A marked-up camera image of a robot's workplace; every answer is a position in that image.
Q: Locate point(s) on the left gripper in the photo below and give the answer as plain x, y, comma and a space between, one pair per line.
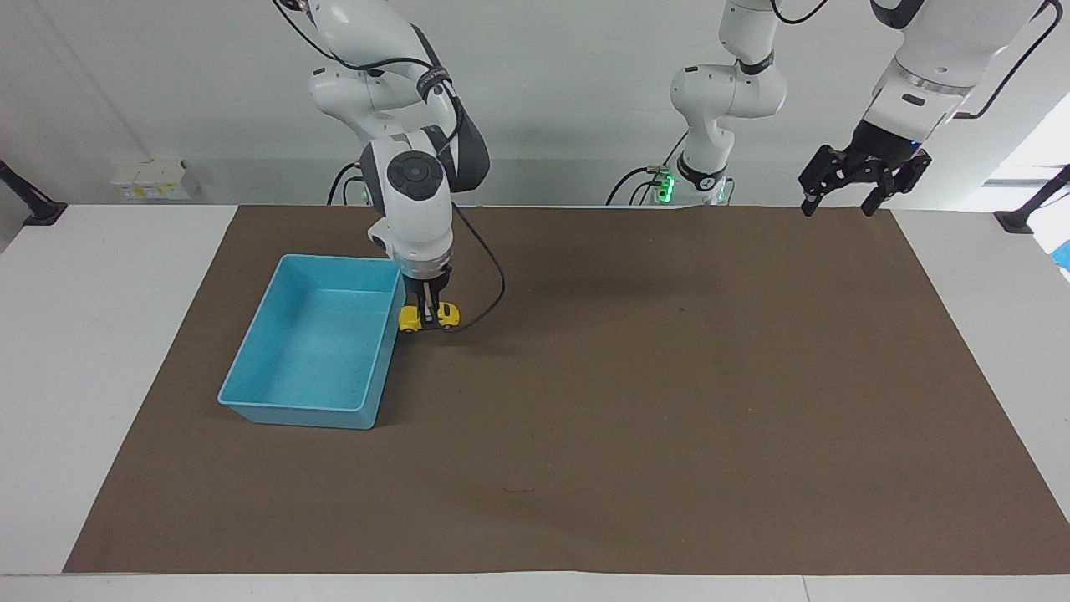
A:
878, 144

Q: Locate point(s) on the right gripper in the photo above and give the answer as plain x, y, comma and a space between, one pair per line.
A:
428, 279

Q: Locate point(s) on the yellow toy beetle car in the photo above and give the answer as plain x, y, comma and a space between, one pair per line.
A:
451, 315

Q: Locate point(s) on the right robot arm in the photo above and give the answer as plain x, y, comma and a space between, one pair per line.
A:
415, 219

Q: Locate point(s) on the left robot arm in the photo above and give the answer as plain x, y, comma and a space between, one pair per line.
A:
736, 92

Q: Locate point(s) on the light blue plastic bin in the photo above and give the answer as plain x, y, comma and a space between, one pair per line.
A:
322, 339

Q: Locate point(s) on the black stand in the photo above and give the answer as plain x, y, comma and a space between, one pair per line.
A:
1032, 209
33, 205

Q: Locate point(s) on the blue object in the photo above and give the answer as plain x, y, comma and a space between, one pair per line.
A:
1064, 255

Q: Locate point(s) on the white wall socket box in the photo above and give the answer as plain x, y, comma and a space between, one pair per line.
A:
155, 180

